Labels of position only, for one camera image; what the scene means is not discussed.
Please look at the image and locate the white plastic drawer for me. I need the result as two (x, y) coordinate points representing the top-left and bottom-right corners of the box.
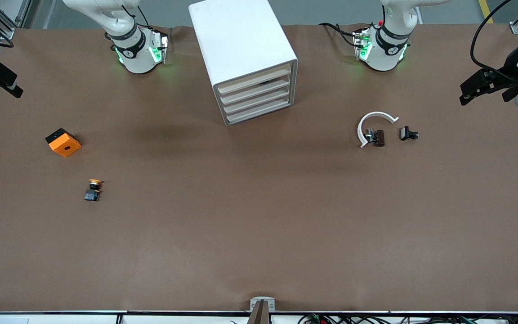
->
(217, 64), (293, 94)
(222, 85), (293, 114)
(225, 95), (294, 124)
(219, 76), (293, 104)

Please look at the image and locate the yellow push button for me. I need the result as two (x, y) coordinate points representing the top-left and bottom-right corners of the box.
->
(84, 179), (103, 202)

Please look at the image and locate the white drawer cabinet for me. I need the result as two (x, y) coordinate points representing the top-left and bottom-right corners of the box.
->
(188, 0), (299, 126)

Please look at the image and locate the orange box with hole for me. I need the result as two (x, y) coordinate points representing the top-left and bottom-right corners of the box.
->
(45, 128), (82, 158)

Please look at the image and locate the brown electrical component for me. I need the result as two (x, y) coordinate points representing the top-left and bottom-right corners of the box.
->
(365, 129), (385, 148)

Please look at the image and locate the white curved plastic piece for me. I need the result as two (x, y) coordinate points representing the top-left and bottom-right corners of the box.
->
(357, 111), (400, 149)

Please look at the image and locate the silver base connector box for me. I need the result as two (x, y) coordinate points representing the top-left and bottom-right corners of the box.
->
(149, 32), (169, 64)
(353, 28), (373, 61)

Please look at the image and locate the brown table mat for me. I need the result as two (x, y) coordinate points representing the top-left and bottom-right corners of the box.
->
(0, 22), (518, 313)

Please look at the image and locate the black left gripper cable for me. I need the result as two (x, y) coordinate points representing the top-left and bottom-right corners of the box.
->
(469, 0), (514, 75)

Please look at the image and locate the black right arm base cable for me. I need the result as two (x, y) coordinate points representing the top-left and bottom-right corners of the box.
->
(122, 4), (152, 30)

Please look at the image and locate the black arm base cable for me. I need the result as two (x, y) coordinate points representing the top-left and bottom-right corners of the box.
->
(122, 4), (152, 30)
(318, 22), (363, 48)

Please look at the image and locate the black left arm base cable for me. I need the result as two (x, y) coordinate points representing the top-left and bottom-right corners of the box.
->
(318, 22), (363, 48)

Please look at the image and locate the white table edge rail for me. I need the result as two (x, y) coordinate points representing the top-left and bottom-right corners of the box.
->
(0, 310), (518, 324)

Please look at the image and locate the coloured cable bundle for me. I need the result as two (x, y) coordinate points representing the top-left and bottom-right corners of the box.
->
(297, 313), (518, 324)

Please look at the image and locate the grey metal bracket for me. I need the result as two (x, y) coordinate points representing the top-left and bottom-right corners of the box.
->
(250, 297), (276, 312)

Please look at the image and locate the brown camera post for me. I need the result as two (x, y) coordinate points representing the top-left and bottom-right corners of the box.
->
(247, 301), (270, 324)

